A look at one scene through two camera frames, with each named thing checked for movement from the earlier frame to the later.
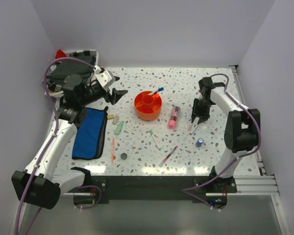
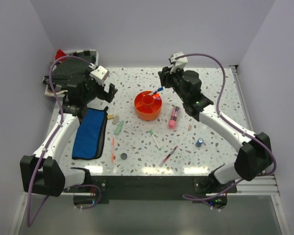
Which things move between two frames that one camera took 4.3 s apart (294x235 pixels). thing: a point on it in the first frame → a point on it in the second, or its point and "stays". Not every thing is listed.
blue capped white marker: [159, 89] stays
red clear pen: [164, 160] stays
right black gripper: [203, 116] → [165, 76]
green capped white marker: [156, 142] stays
